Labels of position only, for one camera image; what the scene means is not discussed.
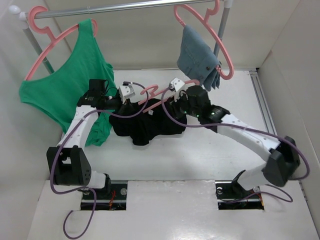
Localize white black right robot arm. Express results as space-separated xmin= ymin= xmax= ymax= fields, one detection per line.
xmin=167 ymin=83 xmax=300 ymax=197

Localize black t shirt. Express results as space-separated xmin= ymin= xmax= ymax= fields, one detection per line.
xmin=109 ymin=105 xmax=186 ymax=146

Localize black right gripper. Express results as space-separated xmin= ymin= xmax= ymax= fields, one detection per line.
xmin=164 ymin=88 xmax=201 ymax=119

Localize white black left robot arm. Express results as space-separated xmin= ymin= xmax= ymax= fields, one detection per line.
xmin=46 ymin=79 xmax=135 ymax=199

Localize blue denim shorts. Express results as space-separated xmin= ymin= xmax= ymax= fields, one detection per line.
xmin=176 ymin=25 xmax=221 ymax=92

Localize pink hanger with jeans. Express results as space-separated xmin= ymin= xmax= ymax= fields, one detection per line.
xmin=173 ymin=0 xmax=235 ymax=80

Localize pink hanger with green top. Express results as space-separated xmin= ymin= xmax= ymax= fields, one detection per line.
xmin=24 ymin=5 xmax=99 ymax=82

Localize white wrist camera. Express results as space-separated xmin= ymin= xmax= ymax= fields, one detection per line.
xmin=169 ymin=77 xmax=187 ymax=102
xmin=118 ymin=81 xmax=136 ymax=104

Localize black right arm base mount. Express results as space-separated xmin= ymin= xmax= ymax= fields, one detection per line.
xmin=215 ymin=170 xmax=265 ymax=210

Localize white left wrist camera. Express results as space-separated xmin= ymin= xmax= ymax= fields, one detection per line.
xmin=118 ymin=81 xmax=136 ymax=104

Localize pink plastic hanger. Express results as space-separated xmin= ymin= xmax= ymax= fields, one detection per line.
xmin=140 ymin=79 xmax=200 ymax=102

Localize green tank top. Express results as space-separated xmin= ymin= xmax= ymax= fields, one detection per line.
xmin=19 ymin=19 xmax=116 ymax=133

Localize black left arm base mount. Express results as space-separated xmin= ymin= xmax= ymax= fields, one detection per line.
xmin=80 ymin=180 xmax=128 ymax=211

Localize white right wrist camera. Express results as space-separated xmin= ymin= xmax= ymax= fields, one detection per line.
xmin=169 ymin=77 xmax=187 ymax=102

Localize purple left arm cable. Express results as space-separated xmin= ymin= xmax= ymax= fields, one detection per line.
xmin=49 ymin=81 xmax=149 ymax=238

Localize metal clothes rack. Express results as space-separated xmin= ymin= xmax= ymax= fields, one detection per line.
xmin=8 ymin=0 xmax=233 ymax=78

